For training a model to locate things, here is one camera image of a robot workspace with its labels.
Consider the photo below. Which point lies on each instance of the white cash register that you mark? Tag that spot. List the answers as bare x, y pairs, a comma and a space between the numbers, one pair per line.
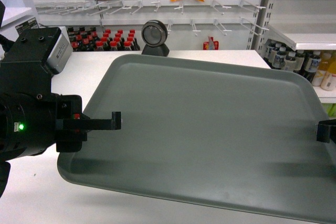
26, 23

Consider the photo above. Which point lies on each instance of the white perforated shelf upright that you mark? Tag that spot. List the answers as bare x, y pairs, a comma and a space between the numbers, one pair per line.
262, 21

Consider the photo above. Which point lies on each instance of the white checkout counter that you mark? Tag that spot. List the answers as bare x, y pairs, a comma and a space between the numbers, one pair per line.
37, 192

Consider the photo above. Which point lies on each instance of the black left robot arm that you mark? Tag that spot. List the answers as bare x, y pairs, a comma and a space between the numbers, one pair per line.
33, 118

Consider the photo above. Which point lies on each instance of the black barcode scanner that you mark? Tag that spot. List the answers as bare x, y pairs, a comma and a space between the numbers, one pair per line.
154, 34

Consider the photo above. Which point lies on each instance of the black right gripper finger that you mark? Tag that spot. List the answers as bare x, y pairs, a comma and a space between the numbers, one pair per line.
326, 131

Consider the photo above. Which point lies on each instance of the grey rectangular tray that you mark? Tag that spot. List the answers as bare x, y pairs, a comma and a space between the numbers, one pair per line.
211, 134

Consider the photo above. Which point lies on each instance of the red snack bag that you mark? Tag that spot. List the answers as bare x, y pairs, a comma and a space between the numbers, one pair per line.
211, 44

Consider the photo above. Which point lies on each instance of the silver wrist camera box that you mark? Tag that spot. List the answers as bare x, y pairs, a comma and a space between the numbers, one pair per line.
59, 55

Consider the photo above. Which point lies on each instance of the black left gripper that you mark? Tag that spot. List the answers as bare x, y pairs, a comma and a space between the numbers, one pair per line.
72, 125

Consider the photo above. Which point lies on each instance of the red cap soy sauce bottle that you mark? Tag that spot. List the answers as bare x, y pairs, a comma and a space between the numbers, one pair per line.
113, 45

